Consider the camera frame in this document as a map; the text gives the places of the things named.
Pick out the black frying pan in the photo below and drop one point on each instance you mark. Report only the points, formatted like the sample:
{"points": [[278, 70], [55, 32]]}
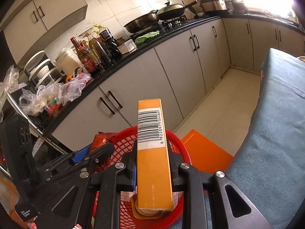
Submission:
{"points": [[142, 22]]}

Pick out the red label sauce bottle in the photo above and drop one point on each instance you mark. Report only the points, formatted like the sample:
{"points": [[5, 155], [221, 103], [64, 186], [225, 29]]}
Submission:
{"points": [[85, 57]]}

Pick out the black wok with handle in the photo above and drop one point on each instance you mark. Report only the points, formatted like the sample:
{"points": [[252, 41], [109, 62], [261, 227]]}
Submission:
{"points": [[172, 11]]}

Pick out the white small box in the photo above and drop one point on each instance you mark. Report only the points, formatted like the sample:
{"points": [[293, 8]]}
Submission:
{"points": [[127, 47]]}

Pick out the orange barcode box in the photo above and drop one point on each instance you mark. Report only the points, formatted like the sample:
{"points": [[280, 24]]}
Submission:
{"points": [[154, 185]]}

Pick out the green cloth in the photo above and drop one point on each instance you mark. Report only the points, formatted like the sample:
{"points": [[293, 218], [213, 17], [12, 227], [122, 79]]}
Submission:
{"points": [[141, 39]]}

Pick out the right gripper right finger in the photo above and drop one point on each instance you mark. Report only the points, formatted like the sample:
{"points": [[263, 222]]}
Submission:
{"points": [[211, 200]]}

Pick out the blue table cloth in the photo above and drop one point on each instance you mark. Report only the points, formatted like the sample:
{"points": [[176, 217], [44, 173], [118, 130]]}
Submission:
{"points": [[269, 166]]}

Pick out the white electric kettle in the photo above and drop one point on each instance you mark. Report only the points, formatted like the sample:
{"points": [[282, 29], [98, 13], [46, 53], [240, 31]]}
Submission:
{"points": [[68, 61]]}

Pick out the pink white plastic bag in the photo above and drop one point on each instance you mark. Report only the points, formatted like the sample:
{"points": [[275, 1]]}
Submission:
{"points": [[63, 93]]}

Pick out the red plastic basket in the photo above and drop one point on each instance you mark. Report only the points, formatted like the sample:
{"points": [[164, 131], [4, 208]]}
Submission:
{"points": [[123, 142]]}

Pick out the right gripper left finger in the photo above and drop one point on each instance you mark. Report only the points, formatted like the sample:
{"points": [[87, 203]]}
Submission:
{"points": [[106, 186]]}

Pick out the silver rice cooker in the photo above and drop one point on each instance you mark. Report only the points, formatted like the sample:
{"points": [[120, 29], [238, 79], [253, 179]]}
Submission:
{"points": [[213, 7]]}

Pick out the dark soy sauce bottle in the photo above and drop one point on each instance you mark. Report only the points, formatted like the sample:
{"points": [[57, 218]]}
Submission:
{"points": [[98, 49]]}

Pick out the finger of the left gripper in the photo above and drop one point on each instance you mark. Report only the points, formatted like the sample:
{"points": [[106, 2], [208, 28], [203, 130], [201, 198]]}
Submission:
{"points": [[79, 155]]}

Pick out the black vinegar bottle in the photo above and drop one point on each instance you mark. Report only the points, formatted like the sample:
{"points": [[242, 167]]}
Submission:
{"points": [[107, 37]]}

